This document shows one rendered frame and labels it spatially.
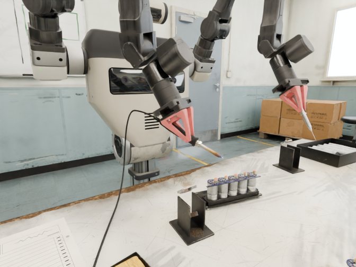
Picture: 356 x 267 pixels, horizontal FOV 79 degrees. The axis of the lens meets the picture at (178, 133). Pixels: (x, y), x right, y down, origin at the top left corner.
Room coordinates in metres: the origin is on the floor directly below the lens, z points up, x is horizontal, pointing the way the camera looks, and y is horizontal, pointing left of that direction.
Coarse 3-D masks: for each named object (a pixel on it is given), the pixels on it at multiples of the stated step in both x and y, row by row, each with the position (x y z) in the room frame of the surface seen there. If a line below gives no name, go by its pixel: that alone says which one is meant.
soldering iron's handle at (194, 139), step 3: (156, 117) 0.54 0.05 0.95; (156, 120) 0.54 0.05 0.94; (159, 120) 0.54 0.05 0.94; (174, 126) 0.52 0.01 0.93; (177, 126) 0.52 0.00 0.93; (168, 129) 0.52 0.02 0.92; (180, 129) 0.51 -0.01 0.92; (183, 132) 0.51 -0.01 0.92; (192, 138) 0.50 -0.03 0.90; (195, 138) 0.50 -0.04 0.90; (198, 138) 0.50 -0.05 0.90; (189, 141) 0.50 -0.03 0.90; (192, 141) 0.49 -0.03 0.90; (195, 141) 0.49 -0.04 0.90; (192, 144) 0.49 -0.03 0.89
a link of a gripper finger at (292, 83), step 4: (292, 80) 0.68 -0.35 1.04; (296, 80) 0.69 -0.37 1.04; (288, 84) 0.67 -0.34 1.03; (292, 84) 0.67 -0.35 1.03; (296, 84) 0.67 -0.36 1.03; (300, 84) 0.68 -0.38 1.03; (304, 84) 0.69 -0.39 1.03; (288, 88) 0.68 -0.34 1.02; (300, 88) 0.69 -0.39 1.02; (304, 88) 0.68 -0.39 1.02; (304, 92) 0.68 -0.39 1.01; (292, 96) 0.71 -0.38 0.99; (304, 96) 0.68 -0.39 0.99; (292, 100) 0.71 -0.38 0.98; (304, 100) 0.67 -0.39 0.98; (296, 104) 0.70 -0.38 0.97; (304, 104) 0.67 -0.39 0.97; (304, 108) 0.67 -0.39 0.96
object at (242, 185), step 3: (246, 180) 0.48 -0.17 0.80; (240, 183) 0.48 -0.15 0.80; (243, 183) 0.48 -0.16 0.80; (246, 183) 0.48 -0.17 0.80; (237, 186) 0.49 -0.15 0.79; (240, 186) 0.48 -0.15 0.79; (243, 186) 0.48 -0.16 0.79; (246, 186) 0.48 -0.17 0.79; (237, 189) 0.48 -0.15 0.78; (240, 189) 0.48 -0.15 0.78; (243, 189) 0.48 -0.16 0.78; (246, 189) 0.48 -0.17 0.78; (240, 192) 0.48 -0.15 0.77; (243, 192) 0.48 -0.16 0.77
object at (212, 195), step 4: (208, 184) 0.45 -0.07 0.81; (212, 184) 0.45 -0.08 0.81; (208, 188) 0.45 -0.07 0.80; (212, 188) 0.45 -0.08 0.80; (216, 188) 0.45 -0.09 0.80; (208, 192) 0.45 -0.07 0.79; (212, 192) 0.45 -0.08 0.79; (216, 192) 0.45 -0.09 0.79; (208, 196) 0.45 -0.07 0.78; (212, 196) 0.45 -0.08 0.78; (216, 196) 0.45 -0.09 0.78; (212, 200) 0.45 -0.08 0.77
